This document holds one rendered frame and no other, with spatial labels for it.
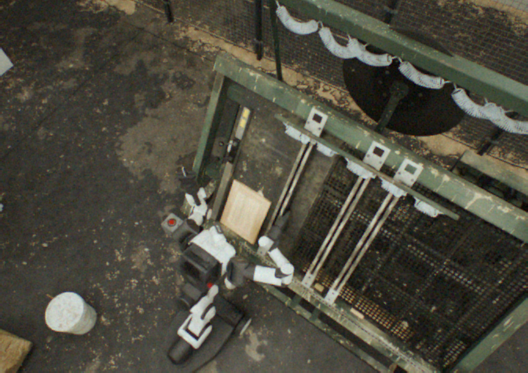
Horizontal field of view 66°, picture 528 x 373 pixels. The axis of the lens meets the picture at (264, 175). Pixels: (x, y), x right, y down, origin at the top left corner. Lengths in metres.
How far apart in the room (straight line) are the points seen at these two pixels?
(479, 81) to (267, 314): 2.53
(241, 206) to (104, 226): 1.81
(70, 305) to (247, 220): 1.65
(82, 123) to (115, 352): 2.54
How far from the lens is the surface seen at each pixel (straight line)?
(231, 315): 3.54
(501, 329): 2.69
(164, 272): 3.98
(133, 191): 4.39
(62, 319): 3.77
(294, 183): 2.53
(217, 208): 3.02
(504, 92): 2.36
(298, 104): 2.32
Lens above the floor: 3.71
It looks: 60 degrees down
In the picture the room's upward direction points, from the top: straight up
